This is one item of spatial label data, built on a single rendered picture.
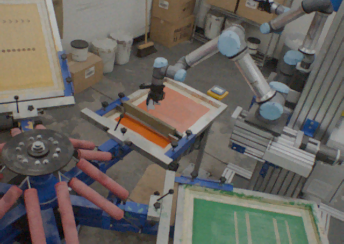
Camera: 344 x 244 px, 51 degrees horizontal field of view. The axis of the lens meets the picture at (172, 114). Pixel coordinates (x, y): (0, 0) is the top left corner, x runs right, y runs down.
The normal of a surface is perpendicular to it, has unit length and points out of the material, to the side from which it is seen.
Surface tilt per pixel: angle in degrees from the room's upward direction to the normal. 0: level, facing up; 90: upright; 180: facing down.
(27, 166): 0
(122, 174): 0
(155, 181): 0
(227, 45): 85
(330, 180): 90
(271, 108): 95
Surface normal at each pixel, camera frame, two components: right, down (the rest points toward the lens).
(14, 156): 0.16, -0.80
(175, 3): -0.48, 0.44
